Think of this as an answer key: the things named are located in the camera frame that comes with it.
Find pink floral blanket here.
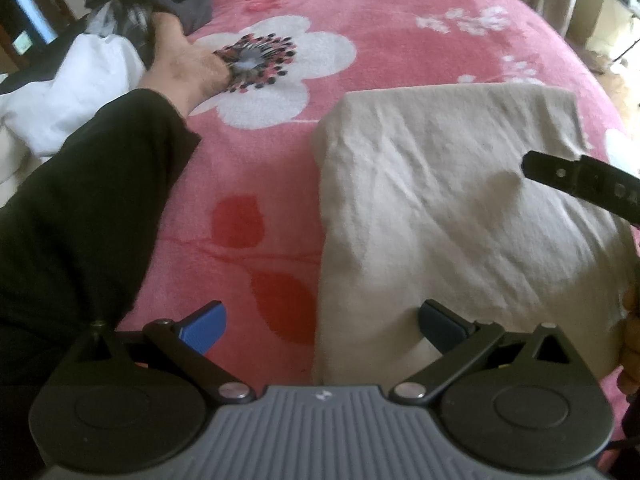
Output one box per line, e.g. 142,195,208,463
112,0,640,426

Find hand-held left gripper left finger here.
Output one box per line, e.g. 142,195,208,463
75,300,257,405

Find black cloth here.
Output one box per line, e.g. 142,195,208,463
0,12,93,96

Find wooden framed mirror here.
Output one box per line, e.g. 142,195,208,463
0,0,76,68

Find person's left leg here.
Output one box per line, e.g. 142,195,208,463
0,10,232,480

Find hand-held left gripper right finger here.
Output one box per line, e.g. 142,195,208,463
390,299,573,407

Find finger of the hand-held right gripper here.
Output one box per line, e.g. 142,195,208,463
520,150,640,226

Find plaid cloth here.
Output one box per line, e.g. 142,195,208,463
95,0,156,66

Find white cloth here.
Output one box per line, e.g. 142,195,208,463
0,35,146,181

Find beige pants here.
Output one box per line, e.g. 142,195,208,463
310,82,636,391

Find person's right hand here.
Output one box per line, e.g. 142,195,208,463
617,280,640,396

